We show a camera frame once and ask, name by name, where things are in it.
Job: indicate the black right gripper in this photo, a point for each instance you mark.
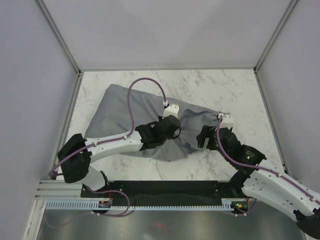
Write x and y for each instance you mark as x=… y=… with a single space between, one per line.
x=206 y=132

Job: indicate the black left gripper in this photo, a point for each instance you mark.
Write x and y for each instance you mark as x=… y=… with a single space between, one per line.
x=160 y=118

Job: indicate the grey pillowcase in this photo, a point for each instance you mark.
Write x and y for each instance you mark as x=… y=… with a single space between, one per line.
x=121 y=109

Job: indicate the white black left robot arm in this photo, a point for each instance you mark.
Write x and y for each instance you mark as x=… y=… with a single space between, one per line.
x=78 y=153

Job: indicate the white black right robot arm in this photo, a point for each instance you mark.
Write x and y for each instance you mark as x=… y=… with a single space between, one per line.
x=258 y=178

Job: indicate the metal front panel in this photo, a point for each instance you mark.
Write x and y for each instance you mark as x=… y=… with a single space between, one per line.
x=262 y=223

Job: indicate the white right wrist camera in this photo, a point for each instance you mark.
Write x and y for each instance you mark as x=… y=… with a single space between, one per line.
x=226 y=120

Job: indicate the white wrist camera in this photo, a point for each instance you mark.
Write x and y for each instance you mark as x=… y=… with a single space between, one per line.
x=226 y=120
x=171 y=110

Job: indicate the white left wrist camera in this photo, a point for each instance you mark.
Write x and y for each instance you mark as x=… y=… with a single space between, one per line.
x=171 y=110

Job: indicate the aluminium right side rail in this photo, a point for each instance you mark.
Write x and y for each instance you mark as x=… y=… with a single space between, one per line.
x=270 y=118

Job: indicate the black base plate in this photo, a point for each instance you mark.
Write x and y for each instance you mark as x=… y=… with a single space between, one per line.
x=177 y=193

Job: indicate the white slotted cable duct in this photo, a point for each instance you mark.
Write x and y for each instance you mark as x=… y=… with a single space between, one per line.
x=98 y=205

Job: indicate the aluminium left side rail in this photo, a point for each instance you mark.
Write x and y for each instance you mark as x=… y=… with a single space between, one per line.
x=67 y=118

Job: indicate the aluminium left corner post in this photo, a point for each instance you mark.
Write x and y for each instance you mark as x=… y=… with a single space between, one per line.
x=57 y=34

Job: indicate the aluminium corner post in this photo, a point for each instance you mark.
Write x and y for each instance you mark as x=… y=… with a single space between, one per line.
x=279 y=27
x=57 y=34

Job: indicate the aluminium right corner post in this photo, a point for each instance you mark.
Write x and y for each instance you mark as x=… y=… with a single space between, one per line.
x=279 y=27

